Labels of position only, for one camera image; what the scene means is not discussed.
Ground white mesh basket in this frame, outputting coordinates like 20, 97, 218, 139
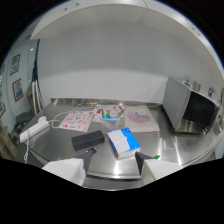
99, 105, 126, 131

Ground black rectangular box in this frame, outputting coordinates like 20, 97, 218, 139
71, 130, 106, 151

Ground blue white tissue box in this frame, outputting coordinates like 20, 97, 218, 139
107, 126, 142, 160

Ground pink sticker sheet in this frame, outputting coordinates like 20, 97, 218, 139
58, 110, 95, 133

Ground beige book with pink print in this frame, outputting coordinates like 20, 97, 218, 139
123, 106, 161, 133

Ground white power strip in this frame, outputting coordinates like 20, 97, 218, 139
19, 116, 50, 144

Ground silver microwave oven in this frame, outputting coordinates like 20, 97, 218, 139
162, 77, 221, 135

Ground framed wall picture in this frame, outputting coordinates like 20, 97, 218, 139
11, 78, 25, 103
9, 53, 22, 76

